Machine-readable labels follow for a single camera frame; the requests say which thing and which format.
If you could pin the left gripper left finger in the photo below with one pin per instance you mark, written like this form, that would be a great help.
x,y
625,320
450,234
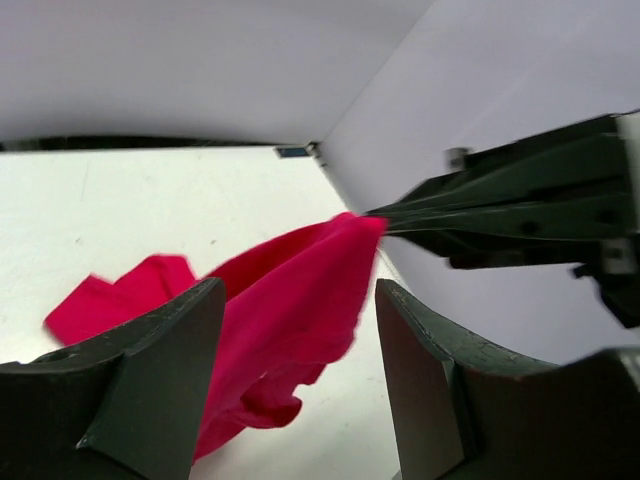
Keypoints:
x,y
126,404

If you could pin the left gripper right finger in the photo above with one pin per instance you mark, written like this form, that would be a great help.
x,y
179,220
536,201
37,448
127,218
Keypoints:
x,y
464,407

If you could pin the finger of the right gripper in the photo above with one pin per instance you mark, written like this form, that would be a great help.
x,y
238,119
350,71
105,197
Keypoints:
x,y
584,153
529,233

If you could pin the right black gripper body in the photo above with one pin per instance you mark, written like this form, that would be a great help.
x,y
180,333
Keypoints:
x,y
616,271

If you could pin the red t-shirt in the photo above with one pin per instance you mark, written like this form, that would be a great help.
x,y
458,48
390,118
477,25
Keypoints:
x,y
293,306

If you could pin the right blue corner label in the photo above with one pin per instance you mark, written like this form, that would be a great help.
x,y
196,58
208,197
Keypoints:
x,y
291,151

